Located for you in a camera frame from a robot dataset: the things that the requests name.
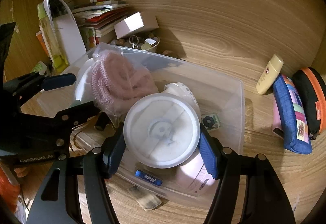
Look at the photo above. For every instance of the bowl of beads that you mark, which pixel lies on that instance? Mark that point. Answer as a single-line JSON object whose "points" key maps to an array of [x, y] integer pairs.
{"points": [[145, 42]]}

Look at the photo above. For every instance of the pink round container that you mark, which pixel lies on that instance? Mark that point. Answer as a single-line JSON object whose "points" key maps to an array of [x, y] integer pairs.
{"points": [[192, 176]]}

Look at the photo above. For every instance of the stack of booklets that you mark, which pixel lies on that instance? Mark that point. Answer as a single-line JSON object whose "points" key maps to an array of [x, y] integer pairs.
{"points": [[96, 20]]}

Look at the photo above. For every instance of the mahjong tile eight circles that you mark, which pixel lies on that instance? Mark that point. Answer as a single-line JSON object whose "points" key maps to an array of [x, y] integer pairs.
{"points": [[147, 200]]}

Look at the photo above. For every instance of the white folded paper sheet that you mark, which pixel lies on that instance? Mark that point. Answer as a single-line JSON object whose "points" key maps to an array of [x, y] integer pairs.
{"points": [[65, 29]]}

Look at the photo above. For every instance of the yellow green spray bottle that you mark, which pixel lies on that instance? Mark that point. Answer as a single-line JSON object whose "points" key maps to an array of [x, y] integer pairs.
{"points": [[56, 53]]}

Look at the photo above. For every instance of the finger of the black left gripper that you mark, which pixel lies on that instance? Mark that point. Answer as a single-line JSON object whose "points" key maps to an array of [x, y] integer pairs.
{"points": [[59, 81], [70, 118]]}

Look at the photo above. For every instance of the orange printed box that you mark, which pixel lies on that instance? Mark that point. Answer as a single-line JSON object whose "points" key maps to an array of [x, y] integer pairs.
{"points": [[42, 42]]}

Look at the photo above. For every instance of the white round plastic jar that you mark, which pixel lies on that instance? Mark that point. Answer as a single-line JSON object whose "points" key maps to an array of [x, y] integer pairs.
{"points": [[161, 130]]}

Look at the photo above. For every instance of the blue patchwork pencil pouch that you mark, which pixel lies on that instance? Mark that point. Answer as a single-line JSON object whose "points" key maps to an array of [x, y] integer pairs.
{"points": [[292, 119]]}

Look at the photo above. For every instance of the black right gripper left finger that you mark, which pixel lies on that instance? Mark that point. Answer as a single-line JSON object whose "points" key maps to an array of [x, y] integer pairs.
{"points": [[112, 152]]}

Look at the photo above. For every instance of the cream yellow lotion tube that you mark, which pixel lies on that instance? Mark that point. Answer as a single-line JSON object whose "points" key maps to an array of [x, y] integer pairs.
{"points": [[270, 74]]}

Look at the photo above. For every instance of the blue Max staples box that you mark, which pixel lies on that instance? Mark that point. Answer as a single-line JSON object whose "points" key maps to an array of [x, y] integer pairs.
{"points": [[148, 178]]}

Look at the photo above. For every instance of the person's left hand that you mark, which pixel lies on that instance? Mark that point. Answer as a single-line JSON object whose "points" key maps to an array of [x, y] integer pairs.
{"points": [[21, 172]]}

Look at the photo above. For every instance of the black orange zipper case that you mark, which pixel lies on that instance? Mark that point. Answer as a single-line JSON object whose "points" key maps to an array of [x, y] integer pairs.
{"points": [[311, 89]]}

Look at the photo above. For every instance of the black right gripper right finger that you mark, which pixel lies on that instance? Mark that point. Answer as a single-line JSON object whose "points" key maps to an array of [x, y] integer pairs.
{"points": [[211, 152]]}

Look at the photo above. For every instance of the clear plastic storage bin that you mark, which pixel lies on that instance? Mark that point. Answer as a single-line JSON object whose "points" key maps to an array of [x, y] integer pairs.
{"points": [[217, 99]]}

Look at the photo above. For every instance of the small white cardboard box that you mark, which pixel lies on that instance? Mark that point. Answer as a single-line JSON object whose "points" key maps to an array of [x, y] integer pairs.
{"points": [[137, 23]]}

